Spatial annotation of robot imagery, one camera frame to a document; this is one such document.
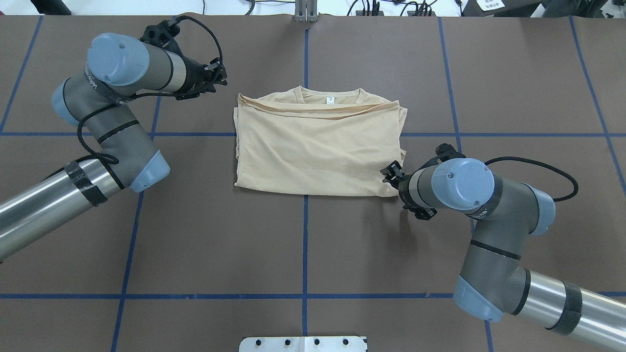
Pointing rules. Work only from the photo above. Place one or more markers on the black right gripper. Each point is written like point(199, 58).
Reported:
point(404, 187)

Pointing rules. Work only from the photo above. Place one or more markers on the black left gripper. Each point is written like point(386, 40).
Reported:
point(195, 78)

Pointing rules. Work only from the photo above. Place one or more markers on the cream printed t-shirt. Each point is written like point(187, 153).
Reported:
point(307, 142)

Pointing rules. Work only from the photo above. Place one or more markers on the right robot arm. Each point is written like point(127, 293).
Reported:
point(492, 281)

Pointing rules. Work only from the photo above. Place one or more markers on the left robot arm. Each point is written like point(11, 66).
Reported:
point(120, 153)

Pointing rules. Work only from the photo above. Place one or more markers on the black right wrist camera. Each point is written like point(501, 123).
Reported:
point(445, 152)

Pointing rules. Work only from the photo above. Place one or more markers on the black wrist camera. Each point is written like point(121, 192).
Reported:
point(445, 152)
point(162, 35)

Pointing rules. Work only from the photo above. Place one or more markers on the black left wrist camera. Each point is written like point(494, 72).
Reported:
point(162, 35)

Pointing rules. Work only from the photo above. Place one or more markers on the aluminium frame post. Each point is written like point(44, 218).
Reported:
point(306, 11)

